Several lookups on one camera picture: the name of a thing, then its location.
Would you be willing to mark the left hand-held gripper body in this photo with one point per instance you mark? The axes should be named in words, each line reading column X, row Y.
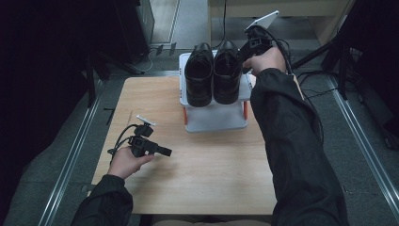
column 142, row 146

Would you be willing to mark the metal floor rail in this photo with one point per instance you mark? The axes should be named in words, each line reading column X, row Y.
column 360, row 141
column 72, row 157

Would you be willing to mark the person's left hand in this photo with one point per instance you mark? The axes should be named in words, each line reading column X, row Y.
column 124, row 164

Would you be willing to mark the black leather shoe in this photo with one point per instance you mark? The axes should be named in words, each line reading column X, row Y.
column 199, row 78
column 227, row 78

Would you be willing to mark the white shoe rack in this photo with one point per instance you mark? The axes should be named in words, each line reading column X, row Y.
column 216, row 117

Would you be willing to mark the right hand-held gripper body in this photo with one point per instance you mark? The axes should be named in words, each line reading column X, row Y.
column 258, row 42

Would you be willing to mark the dark cabinet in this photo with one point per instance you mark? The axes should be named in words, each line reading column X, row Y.
column 135, row 28

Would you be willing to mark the light wooden cabinet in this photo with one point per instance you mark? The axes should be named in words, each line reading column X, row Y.
column 298, row 12

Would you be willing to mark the black tripod stand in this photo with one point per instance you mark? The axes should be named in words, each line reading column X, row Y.
column 332, row 53

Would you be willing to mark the person's right hand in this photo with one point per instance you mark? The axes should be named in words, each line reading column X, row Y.
column 268, row 61

